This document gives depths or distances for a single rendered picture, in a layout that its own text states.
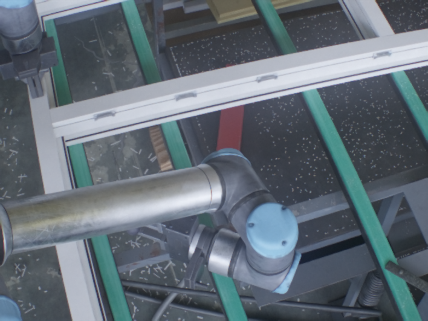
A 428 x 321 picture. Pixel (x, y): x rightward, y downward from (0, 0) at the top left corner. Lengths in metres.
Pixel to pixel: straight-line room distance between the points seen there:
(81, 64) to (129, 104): 1.35
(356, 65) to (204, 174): 0.61
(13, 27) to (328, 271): 0.97
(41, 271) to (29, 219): 1.39
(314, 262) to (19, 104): 1.48
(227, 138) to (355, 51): 0.43
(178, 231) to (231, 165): 0.16
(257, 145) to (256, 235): 0.73
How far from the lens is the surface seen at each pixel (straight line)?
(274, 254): 1.36
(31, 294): 2.55
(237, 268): 1.47
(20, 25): 1.53
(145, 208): 1.29
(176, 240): 1.50
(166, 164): 2.68
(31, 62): 1.58
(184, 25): 2.29
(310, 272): 1.91
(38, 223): 1.20
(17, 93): 3.01
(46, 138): 1.68
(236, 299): 1.54
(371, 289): 2.05
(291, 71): 1.78
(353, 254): 1.95
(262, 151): 2.04
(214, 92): 1.75
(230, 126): 2.03
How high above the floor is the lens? 2.28
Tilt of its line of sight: 57 degrees down
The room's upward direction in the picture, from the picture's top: straight up
